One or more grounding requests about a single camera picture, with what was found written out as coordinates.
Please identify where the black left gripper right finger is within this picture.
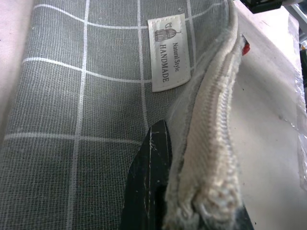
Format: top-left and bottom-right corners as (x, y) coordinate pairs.
(234, 205), (254, 230)

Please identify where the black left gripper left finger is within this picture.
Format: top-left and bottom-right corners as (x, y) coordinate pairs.
(123, 120), (173, 230)

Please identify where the grey grid fabric pouch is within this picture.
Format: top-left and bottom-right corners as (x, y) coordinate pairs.
(0, 0), (246, 230)

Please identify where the red marker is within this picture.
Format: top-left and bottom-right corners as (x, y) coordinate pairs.
(241, 34), (250, 57)

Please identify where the clear plastic film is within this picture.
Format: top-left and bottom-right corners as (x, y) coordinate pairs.
(286, 14), (307, 190)

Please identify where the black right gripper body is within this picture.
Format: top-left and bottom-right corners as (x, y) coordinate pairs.
(240, 0), (285, 13)

